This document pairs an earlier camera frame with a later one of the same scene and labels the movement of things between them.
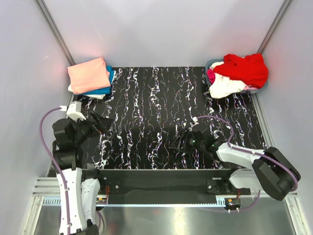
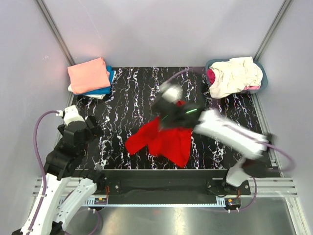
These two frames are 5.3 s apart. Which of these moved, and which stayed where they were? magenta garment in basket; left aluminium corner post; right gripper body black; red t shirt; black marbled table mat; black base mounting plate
Moved: red t shirt; right gripper body black
Stayed: left aluminium corner post; magenta garment in basket; black base mounting plate; black marbled table mat
